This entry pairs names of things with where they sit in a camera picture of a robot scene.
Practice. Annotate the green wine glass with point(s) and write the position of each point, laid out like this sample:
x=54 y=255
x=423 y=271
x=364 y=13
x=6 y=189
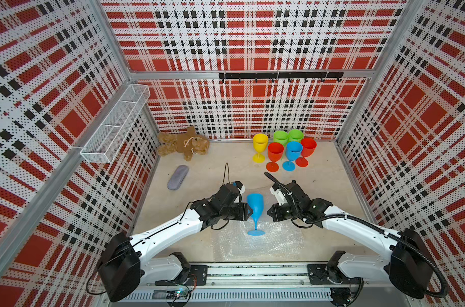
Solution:
x=281 y=137
x=295 y=135

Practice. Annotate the bubble wrap sheet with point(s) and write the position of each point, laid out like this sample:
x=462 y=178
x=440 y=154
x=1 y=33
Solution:
x=281 y=240

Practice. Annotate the red glass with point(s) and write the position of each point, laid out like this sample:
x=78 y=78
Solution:
x=309 y=146

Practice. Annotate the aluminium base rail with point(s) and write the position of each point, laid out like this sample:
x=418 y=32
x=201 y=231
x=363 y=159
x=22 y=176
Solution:
x=276 y=283

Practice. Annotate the brown teddy bear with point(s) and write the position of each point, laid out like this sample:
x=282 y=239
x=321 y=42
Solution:
x=189 y=144

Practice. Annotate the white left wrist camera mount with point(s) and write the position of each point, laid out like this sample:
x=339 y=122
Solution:
x=241 y=187

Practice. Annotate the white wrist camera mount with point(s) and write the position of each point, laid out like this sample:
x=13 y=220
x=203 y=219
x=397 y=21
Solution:
x=291 y=193
x=241 y=187

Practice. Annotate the yellow glass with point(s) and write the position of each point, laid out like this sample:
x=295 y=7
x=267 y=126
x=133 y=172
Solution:
x=260 y=145

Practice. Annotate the black hook rail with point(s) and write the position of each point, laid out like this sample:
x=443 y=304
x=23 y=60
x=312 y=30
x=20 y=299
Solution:
x=281 y=75

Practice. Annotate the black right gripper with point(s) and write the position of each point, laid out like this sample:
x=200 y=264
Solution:
x=276 y=216

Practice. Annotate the purple glass in bubble wrap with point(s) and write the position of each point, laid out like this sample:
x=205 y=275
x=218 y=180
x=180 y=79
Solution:
x=177 y=177

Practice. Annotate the pink glass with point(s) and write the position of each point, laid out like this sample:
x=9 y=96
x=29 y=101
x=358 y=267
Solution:
x=275 y=153

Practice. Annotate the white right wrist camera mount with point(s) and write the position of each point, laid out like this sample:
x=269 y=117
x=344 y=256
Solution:
x=291 y=193

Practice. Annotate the white wire mesh basket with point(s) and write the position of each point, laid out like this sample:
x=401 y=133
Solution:
x=106 y=142

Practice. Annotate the light blue glass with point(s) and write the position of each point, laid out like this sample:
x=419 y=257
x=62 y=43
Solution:
x=293 y=152

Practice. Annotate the green circuit board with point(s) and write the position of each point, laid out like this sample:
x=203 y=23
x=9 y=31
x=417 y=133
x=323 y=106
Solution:
x=180 y=295

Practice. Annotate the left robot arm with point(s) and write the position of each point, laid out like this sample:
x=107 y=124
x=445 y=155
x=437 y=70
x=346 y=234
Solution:
x=130 y=261

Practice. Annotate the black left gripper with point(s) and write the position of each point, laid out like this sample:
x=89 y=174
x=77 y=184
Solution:
x=242 y=215

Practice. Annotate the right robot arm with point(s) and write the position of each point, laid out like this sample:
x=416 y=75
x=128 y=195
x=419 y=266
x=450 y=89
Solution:
x=401 y=257

